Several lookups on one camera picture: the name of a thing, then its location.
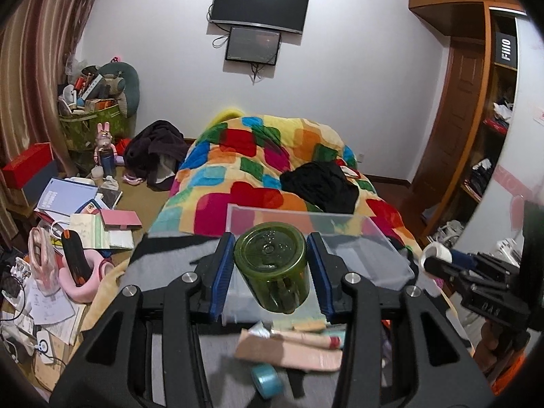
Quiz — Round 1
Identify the white roll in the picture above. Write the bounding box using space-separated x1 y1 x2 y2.
419 241 453 269

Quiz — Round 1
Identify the slim beige red tube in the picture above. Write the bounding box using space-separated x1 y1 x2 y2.
271 330 343 350

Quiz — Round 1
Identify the large beige cosmetic tube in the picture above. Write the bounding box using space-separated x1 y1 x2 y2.
234 330 343 372

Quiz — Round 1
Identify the green glass bottle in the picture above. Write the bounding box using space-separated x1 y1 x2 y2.
233 222 310 314

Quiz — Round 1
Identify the grey black blanket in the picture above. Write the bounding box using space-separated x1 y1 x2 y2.
80 233 426 408

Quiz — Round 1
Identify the clear plastic storage bin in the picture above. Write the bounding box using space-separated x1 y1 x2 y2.
221 204 415 324

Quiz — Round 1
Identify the wooden door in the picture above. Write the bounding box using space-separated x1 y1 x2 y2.
412 40 484 208

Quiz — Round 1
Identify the pink box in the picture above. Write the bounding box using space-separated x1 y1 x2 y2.
100 209 142 230

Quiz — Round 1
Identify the blue white book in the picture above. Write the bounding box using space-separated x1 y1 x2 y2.
37 178 98 216

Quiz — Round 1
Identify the black garment on bed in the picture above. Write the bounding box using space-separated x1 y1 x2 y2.
279 161 359 215

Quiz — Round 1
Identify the pink rabbit figurine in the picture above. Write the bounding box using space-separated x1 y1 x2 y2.
93 122 117 178

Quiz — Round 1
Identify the red box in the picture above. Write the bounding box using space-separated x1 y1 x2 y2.
2 142 53 189

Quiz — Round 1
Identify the dark purple clothes pile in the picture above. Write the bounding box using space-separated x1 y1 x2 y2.
123 120 189 192

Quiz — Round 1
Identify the black FiiO box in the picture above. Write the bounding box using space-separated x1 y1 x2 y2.
494 32 517 69

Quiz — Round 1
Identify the green storage basket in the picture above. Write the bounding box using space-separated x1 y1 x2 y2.
59 105 130 152

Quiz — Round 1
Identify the colourful patchwork quilt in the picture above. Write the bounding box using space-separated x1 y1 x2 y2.
150 115 421 255

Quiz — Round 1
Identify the wooden wardrobe shelf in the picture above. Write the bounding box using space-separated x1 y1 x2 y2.
408 0 526 244

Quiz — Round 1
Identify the grey green neck pillow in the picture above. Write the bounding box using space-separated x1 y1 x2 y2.
99 62 140 118

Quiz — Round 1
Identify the striped curtain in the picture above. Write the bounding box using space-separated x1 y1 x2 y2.
0 0 116 239

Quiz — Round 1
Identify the small wall monitor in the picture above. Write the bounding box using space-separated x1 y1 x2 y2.
225 26 281 66

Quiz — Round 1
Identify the large wall television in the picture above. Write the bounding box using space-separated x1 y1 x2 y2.
209 0 309 34

